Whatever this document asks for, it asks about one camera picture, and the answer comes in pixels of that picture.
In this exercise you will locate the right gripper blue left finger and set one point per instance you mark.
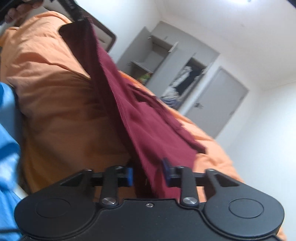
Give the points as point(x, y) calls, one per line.
point(113, 178)

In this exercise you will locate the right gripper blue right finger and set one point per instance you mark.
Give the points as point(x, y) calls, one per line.
point(183, 178)

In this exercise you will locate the maroon red garment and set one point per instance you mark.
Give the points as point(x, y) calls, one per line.
point(147, 129)

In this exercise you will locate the hanging clothes in wardrobe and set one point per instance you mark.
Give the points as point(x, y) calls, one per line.
point(175, 92)

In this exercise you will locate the person's left hand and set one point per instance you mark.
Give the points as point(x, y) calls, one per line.
point(21, 10)

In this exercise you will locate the brown padded headboard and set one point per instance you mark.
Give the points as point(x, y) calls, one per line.
point(105, 36)

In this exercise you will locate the colourful bag in wardrobe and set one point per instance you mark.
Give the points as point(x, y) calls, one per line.
point(144, 78)

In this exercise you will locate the grey room door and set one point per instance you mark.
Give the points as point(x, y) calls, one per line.
point(217, 103)

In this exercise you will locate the grey open wardrobe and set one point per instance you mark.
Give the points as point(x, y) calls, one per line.
point(164, 52)

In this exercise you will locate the blue striped work coat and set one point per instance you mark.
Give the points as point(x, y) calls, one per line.
point(11, 139)

